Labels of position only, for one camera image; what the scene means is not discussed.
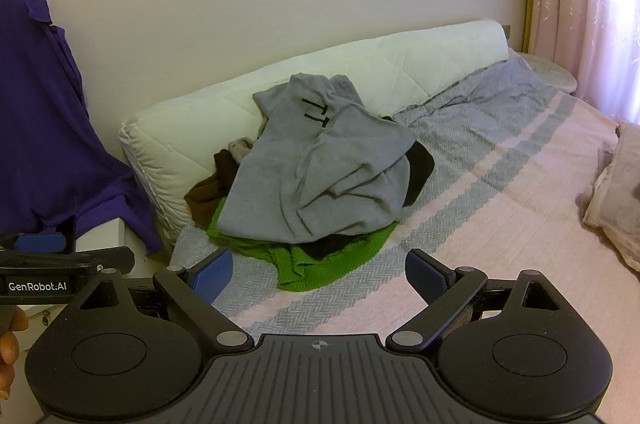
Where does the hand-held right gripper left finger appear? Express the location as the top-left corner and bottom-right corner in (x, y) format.
(75, 248), (255, 352)

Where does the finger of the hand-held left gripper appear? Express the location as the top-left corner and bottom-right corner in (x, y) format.
(0, 217), (78, 257)

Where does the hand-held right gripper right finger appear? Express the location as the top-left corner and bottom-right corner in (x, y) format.
(386, 248), (566, 353)

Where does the grey-green towel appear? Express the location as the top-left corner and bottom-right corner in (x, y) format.
(219, 73), (418, 241)

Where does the person's left hand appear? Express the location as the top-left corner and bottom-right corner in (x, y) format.
(0, 304), (30, 400)

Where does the brown garment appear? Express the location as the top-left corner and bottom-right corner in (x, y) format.
(184, 149), (238, 230)

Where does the green knit sweater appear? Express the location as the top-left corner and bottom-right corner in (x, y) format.
(206, 197), (399, 292)

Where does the pink grey striped blanket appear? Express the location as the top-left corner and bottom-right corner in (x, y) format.
(169, 57), (640, 341)

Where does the black garment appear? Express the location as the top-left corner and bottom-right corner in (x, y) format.
(382, 117), (436, 208)

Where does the beige garment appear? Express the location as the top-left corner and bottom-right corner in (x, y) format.
(227, 137), (257, 166)

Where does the purple shirt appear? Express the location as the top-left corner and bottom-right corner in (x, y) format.
(0, 0), (165, 257)

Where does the white quilted bolster pillow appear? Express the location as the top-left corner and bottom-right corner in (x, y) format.
(118, 19), (511, 246)

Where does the pale pink cloth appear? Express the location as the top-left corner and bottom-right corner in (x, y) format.
(575, 121), (640, 273)

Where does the white round side table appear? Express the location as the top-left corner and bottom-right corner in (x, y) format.
(507, 47), (579, 95)

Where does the pink curtain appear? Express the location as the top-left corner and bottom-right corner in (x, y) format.
(529, 0), (640, 126)

